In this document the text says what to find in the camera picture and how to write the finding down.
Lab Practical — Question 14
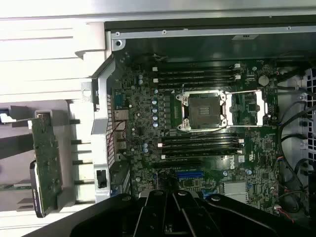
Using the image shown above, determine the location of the blue expansion slot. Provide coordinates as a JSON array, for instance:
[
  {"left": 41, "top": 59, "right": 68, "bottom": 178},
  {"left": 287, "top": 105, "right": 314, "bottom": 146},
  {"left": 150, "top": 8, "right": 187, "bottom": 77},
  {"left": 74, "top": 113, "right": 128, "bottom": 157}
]
[{"left": 176, "top": 170, "right": 204, "bottom": 180}]

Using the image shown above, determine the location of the black RAM slot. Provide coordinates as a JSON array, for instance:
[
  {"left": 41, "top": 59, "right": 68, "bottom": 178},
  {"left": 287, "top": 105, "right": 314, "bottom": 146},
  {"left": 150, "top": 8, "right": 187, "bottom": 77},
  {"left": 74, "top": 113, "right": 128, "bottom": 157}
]
[
  {"left": 153, "top": 75, "right": 241, "bottom": 84},
  {"left": 157, "top": 81, "right": 235, "bottom": 89},
  {"left": 157, "top": 70, "right": 235, "bottom": 78},
  {"left": 160, "top": 150, "right": 244, "bottom": 160},
  {"left": 161, "top": 134, "right": 240, "bottom": 143},
  {"left": 162, "top": 145, "right": 241, "bottom": 154},
  {"left": 152, "top": 63, "right": 241, "bottom": 73},
  {"left": 157, "top": 138, "right": 244, "bottom": 149}
]

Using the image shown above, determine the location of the silver chipset heatsink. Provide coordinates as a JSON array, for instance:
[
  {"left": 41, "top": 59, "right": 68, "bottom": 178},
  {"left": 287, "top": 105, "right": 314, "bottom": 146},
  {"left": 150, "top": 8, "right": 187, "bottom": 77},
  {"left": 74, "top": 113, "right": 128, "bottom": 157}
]
[{"left": 223, "top": 182, "right": 249, "bottom": 203}]

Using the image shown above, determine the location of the green RAM stick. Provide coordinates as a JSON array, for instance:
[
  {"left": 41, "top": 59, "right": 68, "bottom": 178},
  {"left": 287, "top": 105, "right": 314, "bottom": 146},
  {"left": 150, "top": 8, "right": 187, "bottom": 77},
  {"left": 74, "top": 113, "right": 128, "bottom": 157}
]
[{"left": 0, "top": 183, "right": 33, "bottom": 190}]

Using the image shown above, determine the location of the open black PC case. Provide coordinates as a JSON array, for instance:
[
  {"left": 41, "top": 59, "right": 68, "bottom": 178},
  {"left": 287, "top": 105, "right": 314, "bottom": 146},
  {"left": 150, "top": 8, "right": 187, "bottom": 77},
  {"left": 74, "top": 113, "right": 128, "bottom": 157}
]
[{"left": 74, "top": 14, "right": 316, "bottom": 223}]

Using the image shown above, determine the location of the CPU socket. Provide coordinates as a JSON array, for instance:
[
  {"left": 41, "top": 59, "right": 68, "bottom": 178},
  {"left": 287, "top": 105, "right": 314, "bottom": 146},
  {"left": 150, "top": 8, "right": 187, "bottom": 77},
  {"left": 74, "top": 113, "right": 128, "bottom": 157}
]
[{"left": 176, "top": 91, "right": 228, "bottom": 131}]

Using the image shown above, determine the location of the grey parts rack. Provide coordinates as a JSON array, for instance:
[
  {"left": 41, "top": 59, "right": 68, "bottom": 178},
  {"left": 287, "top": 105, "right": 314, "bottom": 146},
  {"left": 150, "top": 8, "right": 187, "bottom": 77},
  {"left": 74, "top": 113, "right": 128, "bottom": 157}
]
[{"left": 0, "top": 98, "right": 76, "bottom": 213}]

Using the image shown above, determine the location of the green motherboard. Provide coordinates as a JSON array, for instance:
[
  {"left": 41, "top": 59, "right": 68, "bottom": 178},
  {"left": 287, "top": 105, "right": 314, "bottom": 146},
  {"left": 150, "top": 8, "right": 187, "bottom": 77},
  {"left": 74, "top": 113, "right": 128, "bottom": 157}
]
[{"left": 111, "top": 56, "right": 279, "bottom": 213}]

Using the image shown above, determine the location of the black expansion slot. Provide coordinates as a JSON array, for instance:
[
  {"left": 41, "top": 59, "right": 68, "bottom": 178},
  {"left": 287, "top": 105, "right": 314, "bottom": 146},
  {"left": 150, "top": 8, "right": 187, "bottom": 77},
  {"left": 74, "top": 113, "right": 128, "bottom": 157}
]
[{"left": 152, "top": 159, "right": 197, "bottom": 169}]

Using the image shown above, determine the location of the black power wire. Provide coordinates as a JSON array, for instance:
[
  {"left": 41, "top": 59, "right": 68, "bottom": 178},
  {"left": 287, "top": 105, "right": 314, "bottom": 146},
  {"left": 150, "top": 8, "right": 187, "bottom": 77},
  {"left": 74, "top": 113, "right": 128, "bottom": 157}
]
[{"left": 277, "top": 95, "right": 316, "bottom": 223}]

